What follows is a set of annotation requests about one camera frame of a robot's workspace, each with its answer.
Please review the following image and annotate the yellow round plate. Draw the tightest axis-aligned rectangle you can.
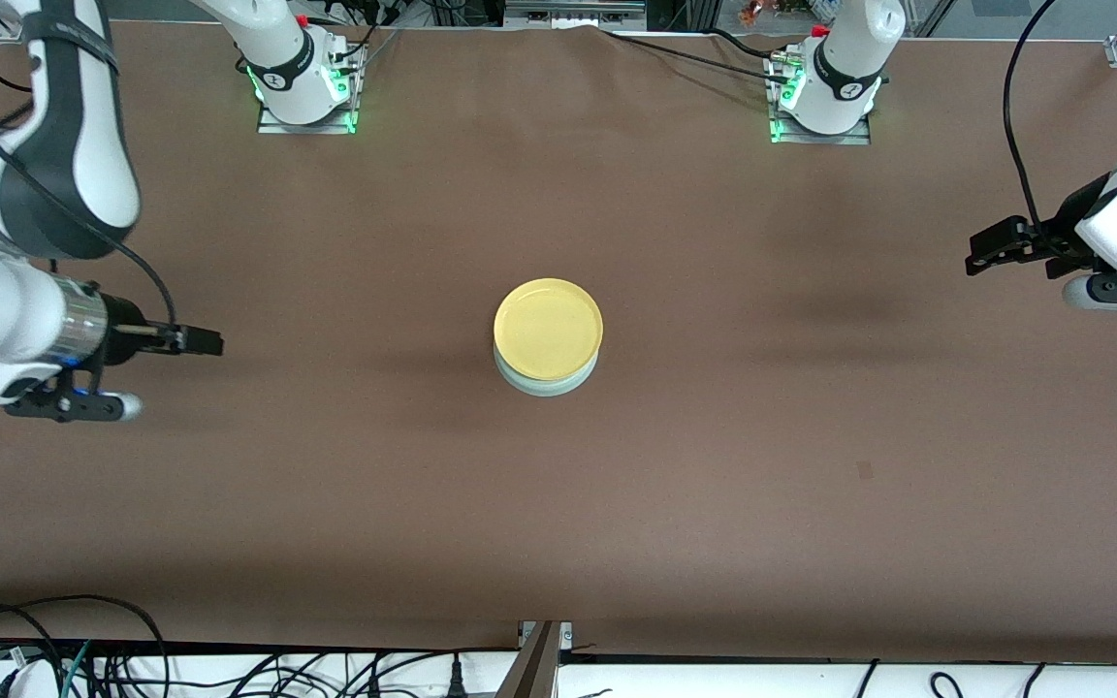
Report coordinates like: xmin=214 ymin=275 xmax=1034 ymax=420
xmin=493 ymin=278 xmax=605 ymax=382

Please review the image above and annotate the pale green round plate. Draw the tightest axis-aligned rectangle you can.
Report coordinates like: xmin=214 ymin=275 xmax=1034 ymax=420
xmin=494 ymin=349 xmax=600 ymax=398

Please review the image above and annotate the brown table cover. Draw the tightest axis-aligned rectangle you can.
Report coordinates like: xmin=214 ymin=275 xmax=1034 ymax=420
xmin=0 ymin=19 xmax=1117 ymax=665

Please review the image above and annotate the white workbench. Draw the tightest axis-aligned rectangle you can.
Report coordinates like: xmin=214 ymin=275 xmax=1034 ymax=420
xmin=0 ymin=648 xmax=1117 ymax=698

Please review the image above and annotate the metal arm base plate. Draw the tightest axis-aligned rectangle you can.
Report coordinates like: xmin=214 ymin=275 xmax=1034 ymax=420
xmin=767 ymin=53 xmax=872 ymax=146
xmin=258 ymin=44 xmax=361 ymax=135

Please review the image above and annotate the large black loop cable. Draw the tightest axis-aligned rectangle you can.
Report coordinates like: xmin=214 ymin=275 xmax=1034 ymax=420
xmin=0 ymin=594 xmax=170 ymax=698

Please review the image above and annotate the small black loop cable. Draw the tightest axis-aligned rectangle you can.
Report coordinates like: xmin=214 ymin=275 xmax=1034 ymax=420
xmin=0 ymin=606 xmax=62 ymax=698

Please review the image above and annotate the short black base cable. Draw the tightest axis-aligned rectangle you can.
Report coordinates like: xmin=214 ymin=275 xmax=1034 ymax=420
xmin=712 ymin=27 xmax=784 ymax=59

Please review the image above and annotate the black cable at arm base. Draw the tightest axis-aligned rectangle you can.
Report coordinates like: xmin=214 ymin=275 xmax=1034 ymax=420
xmin=343 ymin=24 xmax=397 ymax=61

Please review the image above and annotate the green cable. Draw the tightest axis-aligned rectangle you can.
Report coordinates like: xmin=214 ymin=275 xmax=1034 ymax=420
xmin=61 ymin=640 xmax=94 ymax=698

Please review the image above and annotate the long black base cable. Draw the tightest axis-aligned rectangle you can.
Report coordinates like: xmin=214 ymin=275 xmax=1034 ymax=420
xmin=602 ymin=27 xmax=792 ymax=83

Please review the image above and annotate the black adapter cable with loop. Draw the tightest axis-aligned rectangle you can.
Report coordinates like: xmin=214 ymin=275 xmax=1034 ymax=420
xmin=929 ymin=662 xmax=1046 ymax=698

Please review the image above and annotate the aluminium profile post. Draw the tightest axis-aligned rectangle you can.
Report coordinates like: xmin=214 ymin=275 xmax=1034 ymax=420
xmin=495 ymin=620 xmax=574 ymax=698

